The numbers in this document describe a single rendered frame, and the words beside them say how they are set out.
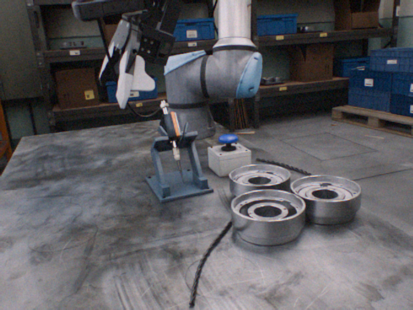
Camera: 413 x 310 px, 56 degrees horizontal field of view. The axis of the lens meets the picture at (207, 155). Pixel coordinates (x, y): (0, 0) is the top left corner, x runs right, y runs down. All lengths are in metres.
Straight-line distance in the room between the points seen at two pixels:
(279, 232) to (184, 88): 0.61
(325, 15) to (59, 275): 5.15
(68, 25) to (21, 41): 0.53
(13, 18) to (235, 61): 3.46
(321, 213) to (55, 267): 0.37
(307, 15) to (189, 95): 4.35
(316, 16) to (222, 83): 4.43
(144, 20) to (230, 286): 0.45
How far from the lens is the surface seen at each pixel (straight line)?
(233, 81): 1.01
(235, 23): 1.04
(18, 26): 4.30
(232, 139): 0.78
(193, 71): 1.04
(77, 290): 0.50
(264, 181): 0.70
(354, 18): 5.07
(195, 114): 1.06
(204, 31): 4.22
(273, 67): 5.09
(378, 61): 4.59
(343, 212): 0.59
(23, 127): 4.63
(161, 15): 0.70
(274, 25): 4.53
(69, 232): 0.64
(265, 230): 0.52
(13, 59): 4.31
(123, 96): 0.64
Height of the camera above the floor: 1.08
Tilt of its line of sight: 18 degrees down
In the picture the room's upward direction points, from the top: 4 degrees counter-clockwise
